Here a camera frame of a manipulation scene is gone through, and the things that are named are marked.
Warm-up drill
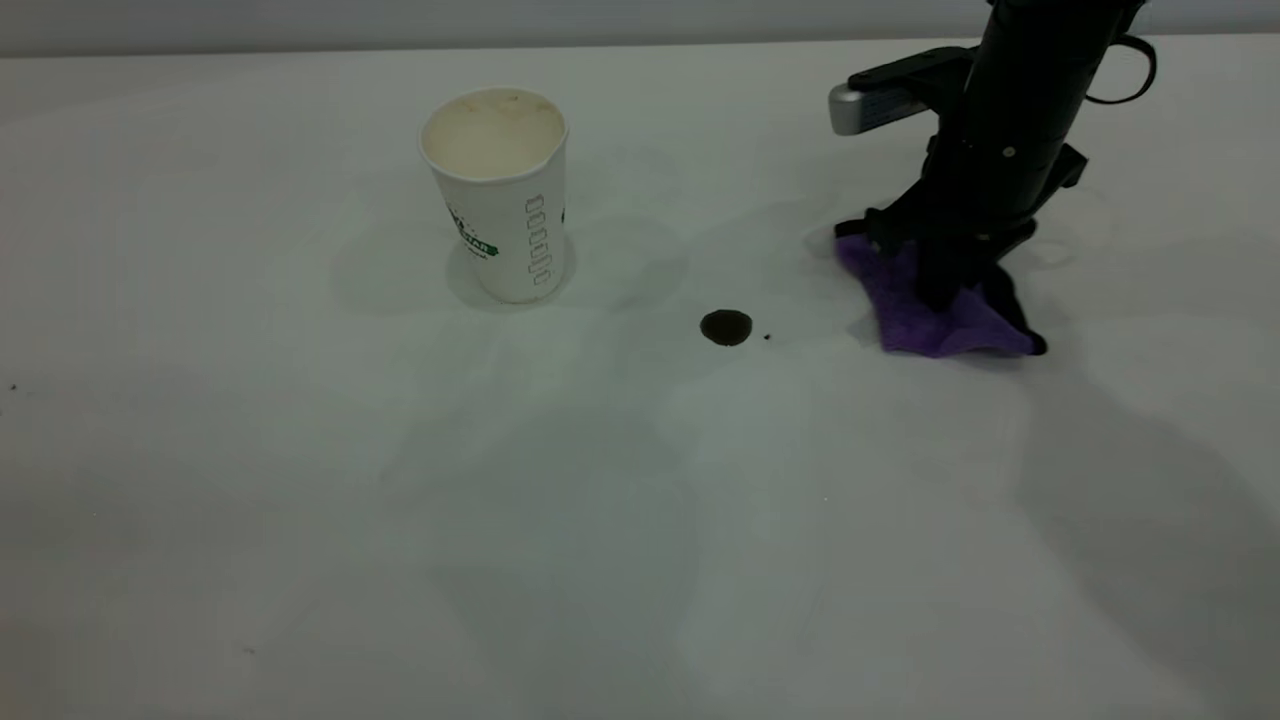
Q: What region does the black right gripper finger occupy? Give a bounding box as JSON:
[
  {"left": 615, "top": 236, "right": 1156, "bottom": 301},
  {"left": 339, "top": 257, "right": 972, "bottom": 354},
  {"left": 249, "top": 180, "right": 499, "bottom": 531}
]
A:
[
  {"left": 953, "top": 248, "right": 993, "bottom": 301},
  {"left": 915, "top": 245, "right": 958, "bottom": 309}
]

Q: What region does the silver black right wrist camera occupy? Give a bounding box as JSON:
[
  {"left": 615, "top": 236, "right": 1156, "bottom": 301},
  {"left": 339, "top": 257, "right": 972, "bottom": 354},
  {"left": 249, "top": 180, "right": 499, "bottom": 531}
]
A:
[{"left": 828, "top": 45, "right": 976, "bottom": 136}]

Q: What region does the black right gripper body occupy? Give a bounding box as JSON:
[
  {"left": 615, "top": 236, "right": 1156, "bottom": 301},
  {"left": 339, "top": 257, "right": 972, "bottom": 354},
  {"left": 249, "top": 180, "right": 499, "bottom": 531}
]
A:
[{"left": 835, "top": 130, "right": 1089, "bottom": 259}]

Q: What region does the dark coffee spill stain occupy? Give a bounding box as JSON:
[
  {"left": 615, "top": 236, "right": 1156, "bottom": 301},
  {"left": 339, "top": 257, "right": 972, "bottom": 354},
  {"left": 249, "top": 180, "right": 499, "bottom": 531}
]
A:
[{"left": 700, "top": 310, "right": 754, "bottom": 348}]

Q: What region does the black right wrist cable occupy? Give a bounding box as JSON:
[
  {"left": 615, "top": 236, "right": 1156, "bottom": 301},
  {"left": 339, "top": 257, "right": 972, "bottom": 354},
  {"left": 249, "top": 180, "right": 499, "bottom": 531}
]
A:
[{"left": 1085, "top": 35, "right": 1158, "bottom": 106}]

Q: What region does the white paper cup green print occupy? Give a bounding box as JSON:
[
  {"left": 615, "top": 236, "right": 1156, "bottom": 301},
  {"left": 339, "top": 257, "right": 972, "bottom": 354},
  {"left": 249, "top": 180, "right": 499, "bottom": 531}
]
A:
[{"left": 418, "top": 87, "right": 570, "bottom": 304}]

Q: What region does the purple cloth black trim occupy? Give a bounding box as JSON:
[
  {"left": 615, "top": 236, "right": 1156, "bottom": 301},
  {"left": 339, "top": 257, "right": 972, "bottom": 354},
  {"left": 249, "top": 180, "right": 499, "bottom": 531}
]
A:
[{"left": 835, "top": 232, "right": 1049, "bottom": 359}]

